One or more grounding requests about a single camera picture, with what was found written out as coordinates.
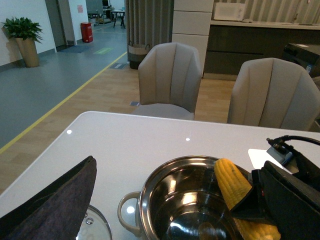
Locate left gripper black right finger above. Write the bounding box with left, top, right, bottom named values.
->
left=260, top=161, right=320, bottom=240

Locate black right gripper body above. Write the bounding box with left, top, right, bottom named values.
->
left=266, top=146, right=320, bottom=185

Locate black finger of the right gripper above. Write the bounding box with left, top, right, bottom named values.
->
left=230, top=169, right=275, bottom=225

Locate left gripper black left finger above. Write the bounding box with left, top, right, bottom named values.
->
left=0, top=156, right=97, bottom=240

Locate yellow corn cob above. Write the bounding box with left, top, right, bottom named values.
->
left=214, top=158, right=281, bottom=240

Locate glass pot lid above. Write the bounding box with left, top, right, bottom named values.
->
left=75, top=205, right=113, bottom=240

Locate beige electric cooking pot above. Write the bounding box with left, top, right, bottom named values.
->
left=117, top=155, right=242, bottom=240

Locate right beige upholstered chair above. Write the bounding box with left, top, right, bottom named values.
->
left=227, top=57, right=320, bottom=131

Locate beige upholstered chair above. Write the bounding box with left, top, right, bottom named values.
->
left=227, top=57, right=320, bottom=131
left=133, top=42, right=202, bottom=120

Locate black appliance at right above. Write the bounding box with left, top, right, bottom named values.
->
left=282, top=43, right=320, bottom=78

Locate dark kitchen counter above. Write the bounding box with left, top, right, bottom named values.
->
left=204, top=20, right=320, bottom=80

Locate left beige upholstered chair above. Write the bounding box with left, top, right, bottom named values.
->
left=133, top=42, right=202, bottom=120

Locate white microwave oven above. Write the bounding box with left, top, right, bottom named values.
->
left=213, top=2, right=246, bottom=21

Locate white tall cabinet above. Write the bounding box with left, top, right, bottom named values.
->
left=172, top=0, right=214, bottom=70

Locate red fire extinguisher box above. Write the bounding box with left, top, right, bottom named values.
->
left=80, top=22, right=93, bottom=43

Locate woven laundry basket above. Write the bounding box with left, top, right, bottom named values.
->
left=127, top=40, right=151, bottom=70

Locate green potted plant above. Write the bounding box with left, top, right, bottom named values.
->
left=3, top=17, right=43, bottom=68

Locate distant black table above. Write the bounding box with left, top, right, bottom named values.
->
left=110, top=10, right=126, bottom=29

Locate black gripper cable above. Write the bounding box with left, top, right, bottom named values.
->
left=266, top=135, right=320, bottom=151

